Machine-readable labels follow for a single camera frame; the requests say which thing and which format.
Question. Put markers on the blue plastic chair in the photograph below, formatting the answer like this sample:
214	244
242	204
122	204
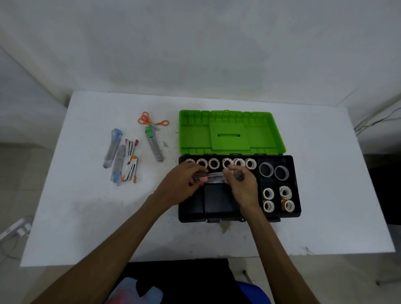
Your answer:
255	296

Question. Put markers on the person's black clothing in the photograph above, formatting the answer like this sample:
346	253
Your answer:
188	278

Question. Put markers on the person's right hand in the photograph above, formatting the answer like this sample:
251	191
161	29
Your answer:
246	191

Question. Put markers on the black tape roll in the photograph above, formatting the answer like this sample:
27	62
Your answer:
276	173

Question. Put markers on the black toolbox with green lid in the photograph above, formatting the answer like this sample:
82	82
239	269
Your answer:
200	134

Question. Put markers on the blue knife package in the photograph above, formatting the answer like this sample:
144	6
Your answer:
118	166
112	148

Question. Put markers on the person's left forearm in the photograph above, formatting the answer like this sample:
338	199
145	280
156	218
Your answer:
103	253

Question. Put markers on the person's left hand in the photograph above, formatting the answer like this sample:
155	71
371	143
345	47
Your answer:
178	184

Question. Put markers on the white plug adapter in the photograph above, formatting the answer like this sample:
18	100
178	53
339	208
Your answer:
24	231

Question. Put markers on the black toolbox tray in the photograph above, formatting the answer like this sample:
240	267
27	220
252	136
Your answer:
216	200

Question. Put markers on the lone small yellow tape roll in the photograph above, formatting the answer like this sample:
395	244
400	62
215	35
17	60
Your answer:
210	163

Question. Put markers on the white power strip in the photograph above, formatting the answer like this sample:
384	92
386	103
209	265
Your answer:
11	228

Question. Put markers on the green utility knife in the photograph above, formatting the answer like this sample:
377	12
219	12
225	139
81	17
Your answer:
155	145

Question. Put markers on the person's right forearm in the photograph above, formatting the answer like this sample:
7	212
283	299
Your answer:
278	260

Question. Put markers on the pink capped utility knife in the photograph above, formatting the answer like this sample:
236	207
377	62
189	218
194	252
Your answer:
203	179

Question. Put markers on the pink stapler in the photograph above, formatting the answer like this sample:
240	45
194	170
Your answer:
130	150

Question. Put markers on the dark tape roll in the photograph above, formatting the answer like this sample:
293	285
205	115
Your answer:
260	169

